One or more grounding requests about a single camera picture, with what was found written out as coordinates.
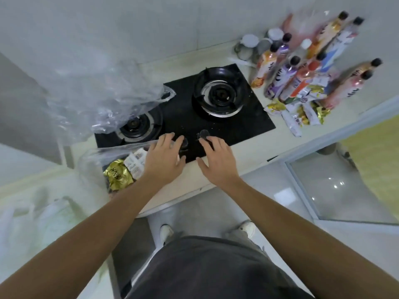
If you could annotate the person's right hand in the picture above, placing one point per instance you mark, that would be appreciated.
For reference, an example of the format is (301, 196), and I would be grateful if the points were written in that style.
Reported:
(222, 166)

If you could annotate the person's left hand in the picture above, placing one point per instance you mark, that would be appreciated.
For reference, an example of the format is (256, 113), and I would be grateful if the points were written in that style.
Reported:
(162, 165)

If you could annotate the person's left middle finger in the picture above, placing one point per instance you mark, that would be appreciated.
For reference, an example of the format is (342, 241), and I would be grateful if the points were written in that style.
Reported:
(168, 140)

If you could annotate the person's right middle finger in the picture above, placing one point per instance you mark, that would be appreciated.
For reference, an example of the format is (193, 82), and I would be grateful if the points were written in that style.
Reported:
(214, 144)

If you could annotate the person's right little finger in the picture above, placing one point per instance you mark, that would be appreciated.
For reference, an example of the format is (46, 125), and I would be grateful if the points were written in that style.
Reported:
(230, 154)

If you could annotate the person's left thumb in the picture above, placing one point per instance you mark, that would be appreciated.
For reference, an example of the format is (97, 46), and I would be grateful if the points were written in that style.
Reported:
(181, 161)

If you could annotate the person's left little finger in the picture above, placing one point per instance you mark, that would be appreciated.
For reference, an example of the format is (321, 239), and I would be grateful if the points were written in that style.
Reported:
(151, 150)

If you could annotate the person's right thumb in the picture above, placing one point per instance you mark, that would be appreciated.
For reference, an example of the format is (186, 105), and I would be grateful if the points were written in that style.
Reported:
(202, 165)

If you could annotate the person's left forearm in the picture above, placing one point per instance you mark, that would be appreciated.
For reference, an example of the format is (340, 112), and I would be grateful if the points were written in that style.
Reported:
(81, 236)

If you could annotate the person's right forearm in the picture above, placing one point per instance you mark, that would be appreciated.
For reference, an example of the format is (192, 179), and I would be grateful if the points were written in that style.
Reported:
(305, 242)

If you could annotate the black stove knob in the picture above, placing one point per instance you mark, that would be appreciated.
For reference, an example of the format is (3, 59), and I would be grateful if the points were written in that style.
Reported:
(204, 134)
(184, 143)

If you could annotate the black glass gas stove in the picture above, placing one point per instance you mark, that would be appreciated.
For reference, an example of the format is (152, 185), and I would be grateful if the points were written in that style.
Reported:
(218, 127)

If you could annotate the white printed snack packet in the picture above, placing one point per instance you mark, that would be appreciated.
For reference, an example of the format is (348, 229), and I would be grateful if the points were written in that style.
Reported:
(135, 161)

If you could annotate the small black burner grate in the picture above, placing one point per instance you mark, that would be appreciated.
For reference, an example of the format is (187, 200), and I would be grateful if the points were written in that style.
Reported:
(137, 125)

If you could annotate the gold snack packet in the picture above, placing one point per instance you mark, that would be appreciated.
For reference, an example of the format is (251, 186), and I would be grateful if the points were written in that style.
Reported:
(118, 175)

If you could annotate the large black burner grate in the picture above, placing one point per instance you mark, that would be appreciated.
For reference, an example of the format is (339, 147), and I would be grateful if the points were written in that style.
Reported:
(219, 93)

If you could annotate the clear bag with packets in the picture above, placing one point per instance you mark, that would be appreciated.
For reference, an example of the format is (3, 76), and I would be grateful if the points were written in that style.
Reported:
(93, 165)

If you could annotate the white left shoe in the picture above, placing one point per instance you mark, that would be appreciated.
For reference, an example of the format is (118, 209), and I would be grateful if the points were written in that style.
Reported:
(166, 233)

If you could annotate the white shoe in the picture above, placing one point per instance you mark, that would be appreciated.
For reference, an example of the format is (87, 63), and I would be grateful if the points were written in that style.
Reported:
(166, 233)
(247, 228)

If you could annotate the white right shoe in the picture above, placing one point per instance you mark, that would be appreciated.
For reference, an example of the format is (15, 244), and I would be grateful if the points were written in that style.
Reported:
(247, 228)

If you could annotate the large clear plastic bag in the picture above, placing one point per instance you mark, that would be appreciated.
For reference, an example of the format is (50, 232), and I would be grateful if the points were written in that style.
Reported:
(96, 96)

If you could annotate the pile of small snack packets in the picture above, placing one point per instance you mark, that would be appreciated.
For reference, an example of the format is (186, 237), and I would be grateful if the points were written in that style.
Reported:
(299, 113)

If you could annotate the grey mug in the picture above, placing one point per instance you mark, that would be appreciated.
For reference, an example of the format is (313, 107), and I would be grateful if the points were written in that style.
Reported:
(264, 46)
(247, 46)
(275, 34)

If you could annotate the dark grey shorts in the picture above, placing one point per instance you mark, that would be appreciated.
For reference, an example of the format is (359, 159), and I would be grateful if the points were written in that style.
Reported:
(212, 270)

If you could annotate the glass door panel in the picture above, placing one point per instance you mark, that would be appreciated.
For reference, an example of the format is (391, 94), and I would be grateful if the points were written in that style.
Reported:
(339, 189)

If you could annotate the group of colourful drink bottles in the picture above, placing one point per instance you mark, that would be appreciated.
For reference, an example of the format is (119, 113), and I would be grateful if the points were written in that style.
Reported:
(305, 65)

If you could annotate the grey cabinet panel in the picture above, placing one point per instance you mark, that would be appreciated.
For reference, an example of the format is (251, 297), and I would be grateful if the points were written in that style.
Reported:
(28, 121)

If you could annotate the white plastic shopping bag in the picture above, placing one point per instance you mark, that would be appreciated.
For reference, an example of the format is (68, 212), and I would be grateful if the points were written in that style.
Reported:
(37, 227)

